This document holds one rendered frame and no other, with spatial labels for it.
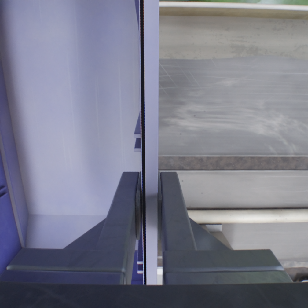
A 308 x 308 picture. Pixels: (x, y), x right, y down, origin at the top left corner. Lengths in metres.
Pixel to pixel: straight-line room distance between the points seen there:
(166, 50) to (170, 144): 0.21
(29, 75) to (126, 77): 0.11
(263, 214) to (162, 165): 0.28
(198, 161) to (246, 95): 0.18
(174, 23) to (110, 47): 0.28
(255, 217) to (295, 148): 0.20
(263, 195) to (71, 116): 0.51
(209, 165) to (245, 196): 0.13
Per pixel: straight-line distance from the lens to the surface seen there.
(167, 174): 0.15
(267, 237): 0.72
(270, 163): 0.62
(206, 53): 0.53
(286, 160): 0.64
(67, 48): 0.28
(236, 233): 0.68
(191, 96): 0.52
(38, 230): 0.35
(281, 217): 0.66
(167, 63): 0.51
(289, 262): 0.81
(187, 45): 0.52
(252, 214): 0.62
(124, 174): 0.15
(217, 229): 0.61
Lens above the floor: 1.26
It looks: 73 degrees down
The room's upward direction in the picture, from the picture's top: 180 degrees counter-clockwise
